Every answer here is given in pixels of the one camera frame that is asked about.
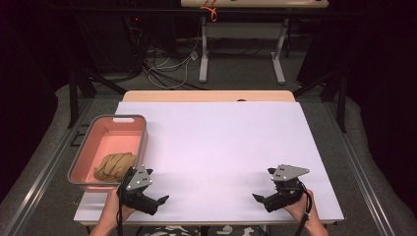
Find left hand-held gripper black cable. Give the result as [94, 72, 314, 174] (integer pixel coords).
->
[115, 185, 125, 236]

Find person's right hand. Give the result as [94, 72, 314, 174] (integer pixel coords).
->
[283, 189, 321, 228]

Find person's left hand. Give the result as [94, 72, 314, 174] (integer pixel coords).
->
[102, 186, 138, 228]

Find tan child's pants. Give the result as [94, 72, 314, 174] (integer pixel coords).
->
[93, 151, 138, 183]

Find white desk with metal legs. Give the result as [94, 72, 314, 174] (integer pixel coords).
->
[180, 0, 330, 86]

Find aluminium floor rail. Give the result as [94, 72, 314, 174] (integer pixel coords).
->
[322, 101, 400, 236]
[2, 97, 95, 236]

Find orange strap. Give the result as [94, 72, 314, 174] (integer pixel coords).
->
[200, 0, 218, 23]

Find light wooden table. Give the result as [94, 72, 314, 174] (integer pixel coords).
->
[79, 89, 339, 228]

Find hand-held gripper black cable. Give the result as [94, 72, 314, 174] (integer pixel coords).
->
[295, 188, 313, 236]
[115, 185, 125, 236]

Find right hand-held gripper black cable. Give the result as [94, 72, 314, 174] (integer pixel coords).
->
[295, 188, 313, 236]

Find black metal stand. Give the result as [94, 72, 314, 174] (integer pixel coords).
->
[66, 64, 128, 130]
[292, 70, 348, 134]

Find pink basket with grey rim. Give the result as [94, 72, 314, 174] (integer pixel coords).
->
[67, 113, 149, 194]

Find person's camouflage trouser legs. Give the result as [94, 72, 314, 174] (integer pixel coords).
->
[136, 224, 269, 236]

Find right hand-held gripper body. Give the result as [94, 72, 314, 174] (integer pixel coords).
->
[264, 163, 311, 213]

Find white floor cables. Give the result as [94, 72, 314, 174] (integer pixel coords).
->
[145, 34, 200, 90]

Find black floor cables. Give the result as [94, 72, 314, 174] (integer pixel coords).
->
[123, 15, 210, 91]

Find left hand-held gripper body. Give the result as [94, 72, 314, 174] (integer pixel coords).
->
[117, 165, 162, 216]

